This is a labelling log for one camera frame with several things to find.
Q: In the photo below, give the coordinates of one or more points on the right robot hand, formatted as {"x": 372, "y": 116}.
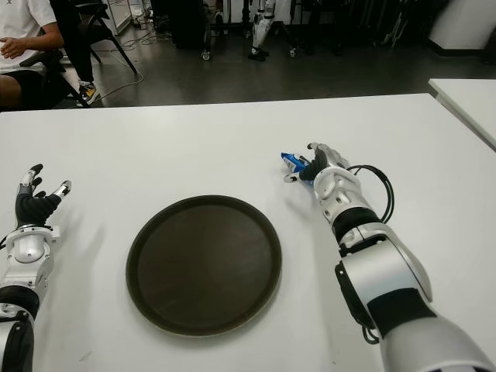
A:
{"x": 329, "y": 159}

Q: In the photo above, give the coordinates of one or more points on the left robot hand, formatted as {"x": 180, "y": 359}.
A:
{"x": 33, "y": 207}

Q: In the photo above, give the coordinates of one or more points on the blue Oreo cookie pack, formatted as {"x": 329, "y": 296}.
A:
{"x": 291, "y": 162}

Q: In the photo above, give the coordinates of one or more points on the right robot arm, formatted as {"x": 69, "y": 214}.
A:
{"x": 379, "y": 279}

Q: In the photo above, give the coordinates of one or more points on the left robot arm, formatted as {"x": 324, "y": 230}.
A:
{"x": 27, "y": 250}

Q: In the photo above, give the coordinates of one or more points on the white humanoid robot legs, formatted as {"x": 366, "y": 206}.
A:
{"x": 260, "y": 31}

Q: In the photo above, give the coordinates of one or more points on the black office chair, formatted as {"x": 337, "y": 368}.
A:
{"x": 42, "y": 58}

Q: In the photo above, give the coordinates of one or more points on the white side table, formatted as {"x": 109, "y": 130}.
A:
{"x": 469, "y": 97}

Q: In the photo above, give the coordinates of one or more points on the person in black trousers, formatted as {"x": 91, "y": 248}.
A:
{"x": 77, "y": 50}

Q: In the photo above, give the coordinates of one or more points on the round dark brown tray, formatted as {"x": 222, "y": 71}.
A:
{"x": 203, "y": 267}

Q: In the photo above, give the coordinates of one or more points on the black wheeled stand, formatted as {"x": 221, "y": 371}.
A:
{"x": 206, "y": 42}

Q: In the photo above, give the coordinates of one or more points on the seated person white shirt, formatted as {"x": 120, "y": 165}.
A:
{"x": 19, "y": 23}

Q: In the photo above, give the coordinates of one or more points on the black folding chair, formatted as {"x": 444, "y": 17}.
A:
{"x": 104, "y": 33}

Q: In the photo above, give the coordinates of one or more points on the white curved panel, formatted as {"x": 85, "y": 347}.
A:
{"x": 463, "y": 23}

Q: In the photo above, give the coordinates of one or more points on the black cabinet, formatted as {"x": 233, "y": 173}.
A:
{"x": 190, "y": 23}

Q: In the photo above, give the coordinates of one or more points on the white display board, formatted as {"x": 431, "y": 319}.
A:
{"x": 122, "y": 13}

